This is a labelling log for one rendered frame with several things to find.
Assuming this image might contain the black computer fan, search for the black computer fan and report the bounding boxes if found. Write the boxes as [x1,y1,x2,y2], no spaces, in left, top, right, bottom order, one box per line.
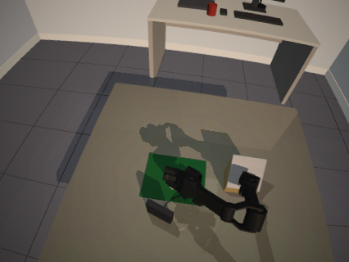
[146,198,174,224]

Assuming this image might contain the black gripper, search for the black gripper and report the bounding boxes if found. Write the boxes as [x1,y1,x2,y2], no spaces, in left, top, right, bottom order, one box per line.
[165,181,202,206]

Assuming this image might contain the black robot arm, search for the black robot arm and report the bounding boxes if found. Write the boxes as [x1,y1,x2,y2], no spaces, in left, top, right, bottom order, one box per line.
[162,166,268,233]

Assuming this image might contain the green circuit board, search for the green circuit board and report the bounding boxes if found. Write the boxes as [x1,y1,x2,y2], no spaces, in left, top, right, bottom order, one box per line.
[139,153,206,206]

